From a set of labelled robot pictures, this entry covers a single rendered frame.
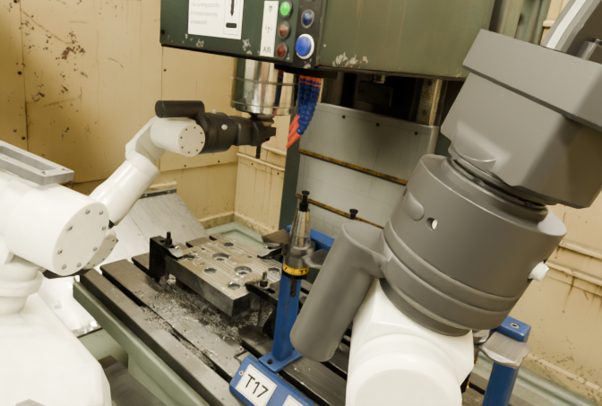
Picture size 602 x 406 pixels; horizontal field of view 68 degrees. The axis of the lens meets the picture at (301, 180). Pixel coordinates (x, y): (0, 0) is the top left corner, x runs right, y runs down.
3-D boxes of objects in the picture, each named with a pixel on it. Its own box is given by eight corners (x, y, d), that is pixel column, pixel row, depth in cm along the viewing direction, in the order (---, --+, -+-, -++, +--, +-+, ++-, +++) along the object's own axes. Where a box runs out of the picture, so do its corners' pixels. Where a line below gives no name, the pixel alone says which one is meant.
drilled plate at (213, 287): (231, 317, 108) (233, 299, 106) (165, 270, 126) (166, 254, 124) (295, 288, 125) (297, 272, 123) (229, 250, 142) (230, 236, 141)
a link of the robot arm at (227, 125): (269, 113, 99) (226, 115, 90) (264, 155, 101) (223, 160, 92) (232, 104, 106) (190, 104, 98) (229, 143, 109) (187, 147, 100)
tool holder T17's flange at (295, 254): (320, 256, 86) (322, 245, 85) (298, 264, 81) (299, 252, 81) (296, 245, 90) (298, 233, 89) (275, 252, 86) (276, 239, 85)
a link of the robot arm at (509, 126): (609, 60, 16) (449, 309, 20) (757, 133, 19) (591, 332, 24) (440, 12, 27) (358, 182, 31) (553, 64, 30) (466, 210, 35)
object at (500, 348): (514, 374, 57) (516, 368, 57) (474, 353, 61) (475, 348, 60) (529, 351, 63) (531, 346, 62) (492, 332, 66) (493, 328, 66)
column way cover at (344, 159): (399, 293, 136) (432, 127, 122) (288, 238, 166) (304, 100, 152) (407, 288, 140) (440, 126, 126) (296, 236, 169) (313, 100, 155)
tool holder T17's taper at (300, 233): (315, 244, 85) (320, 211, 83) (299, 249, 82) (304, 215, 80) (298, 236, 88) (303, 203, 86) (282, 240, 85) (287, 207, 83)
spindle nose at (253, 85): (307, 114, 108) (313, 64, 105) (270, 118, 95) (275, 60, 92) (255, 103, 116) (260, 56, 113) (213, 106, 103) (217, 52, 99)
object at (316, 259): (319, 272, 78) (319, 268, 78) (296, 261, 81) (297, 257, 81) (342, 262, 83) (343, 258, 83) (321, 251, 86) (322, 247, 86)
